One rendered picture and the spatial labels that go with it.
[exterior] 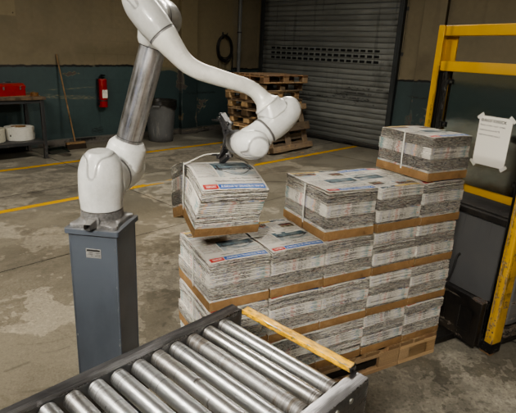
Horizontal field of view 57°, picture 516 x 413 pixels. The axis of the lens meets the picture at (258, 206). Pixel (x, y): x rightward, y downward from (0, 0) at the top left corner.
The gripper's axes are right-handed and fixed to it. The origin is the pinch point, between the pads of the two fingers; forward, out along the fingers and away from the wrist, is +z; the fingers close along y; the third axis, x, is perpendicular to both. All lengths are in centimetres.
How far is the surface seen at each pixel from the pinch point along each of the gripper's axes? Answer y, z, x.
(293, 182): 24, 15, 48
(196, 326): 55, -54, -27
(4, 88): -19, 583, -85
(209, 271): 53, -16, -8
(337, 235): 45, -14, 55
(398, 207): 35, -13, 91
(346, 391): 58, -98, -1
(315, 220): 39, -6, 48
